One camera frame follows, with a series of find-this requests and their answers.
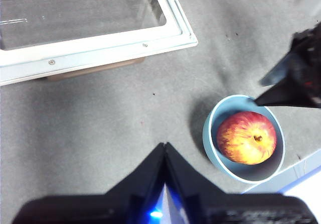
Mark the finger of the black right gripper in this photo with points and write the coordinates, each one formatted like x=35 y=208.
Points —
x=288 y=96
x=281 y=70

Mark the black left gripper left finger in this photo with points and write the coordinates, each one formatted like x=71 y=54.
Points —
x=120 y=206

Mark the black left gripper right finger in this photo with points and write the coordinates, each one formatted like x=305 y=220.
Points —
x=215 y=206

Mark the blue bowl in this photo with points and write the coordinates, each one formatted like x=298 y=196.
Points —
x=250 y=172

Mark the red yellow apple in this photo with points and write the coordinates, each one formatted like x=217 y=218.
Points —
x=245 y=138

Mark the white board with blue edge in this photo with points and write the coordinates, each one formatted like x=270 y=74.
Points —
x=301 y=173

